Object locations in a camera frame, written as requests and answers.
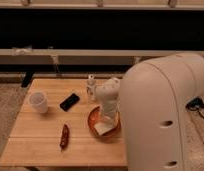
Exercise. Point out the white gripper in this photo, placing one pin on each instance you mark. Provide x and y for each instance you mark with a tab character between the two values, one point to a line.
108	112

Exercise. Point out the white sponge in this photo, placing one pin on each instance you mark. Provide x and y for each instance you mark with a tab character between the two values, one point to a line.
102	128

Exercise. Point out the dried red chili pepper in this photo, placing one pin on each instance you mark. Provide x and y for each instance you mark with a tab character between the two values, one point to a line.
64	137

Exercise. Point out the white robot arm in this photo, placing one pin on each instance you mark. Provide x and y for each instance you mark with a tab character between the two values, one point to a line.
151	101

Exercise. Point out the orange bowl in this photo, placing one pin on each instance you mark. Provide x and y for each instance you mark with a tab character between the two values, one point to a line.
93	119

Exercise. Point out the small clear bottle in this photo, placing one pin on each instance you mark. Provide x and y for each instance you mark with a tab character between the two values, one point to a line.
90	85

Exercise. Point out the black rectangular device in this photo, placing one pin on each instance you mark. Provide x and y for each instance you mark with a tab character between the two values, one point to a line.
69	102

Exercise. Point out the white plastic cup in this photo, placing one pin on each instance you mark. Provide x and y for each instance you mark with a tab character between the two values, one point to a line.
38	101

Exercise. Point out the blue power adapter box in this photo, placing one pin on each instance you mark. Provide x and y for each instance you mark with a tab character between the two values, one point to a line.
195	104

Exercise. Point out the long wooden bench rail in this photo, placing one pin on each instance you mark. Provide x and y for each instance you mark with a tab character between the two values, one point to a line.
80	57

